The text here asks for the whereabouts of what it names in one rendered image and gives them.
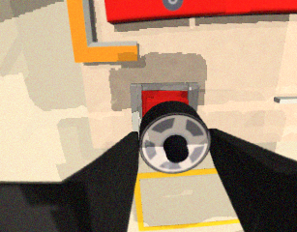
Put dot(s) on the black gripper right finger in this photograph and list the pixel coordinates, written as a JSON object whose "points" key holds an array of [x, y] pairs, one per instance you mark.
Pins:
{"points": [[261, 184]]}

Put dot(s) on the black wheel with grey hub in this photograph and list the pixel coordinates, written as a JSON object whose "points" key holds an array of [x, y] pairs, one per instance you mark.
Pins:
{"points": [[172, 118]]}

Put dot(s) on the black post on red stepped base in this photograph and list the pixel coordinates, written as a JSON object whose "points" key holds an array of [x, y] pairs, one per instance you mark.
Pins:
{"points": [[176, 149]]}

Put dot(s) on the yellow rectangular outline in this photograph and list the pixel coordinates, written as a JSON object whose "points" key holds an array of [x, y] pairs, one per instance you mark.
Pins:
{"points": [[167, 227]]}

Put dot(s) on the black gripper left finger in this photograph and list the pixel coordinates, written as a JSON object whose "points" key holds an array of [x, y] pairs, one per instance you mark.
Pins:
{"points": [[97, 198]]}

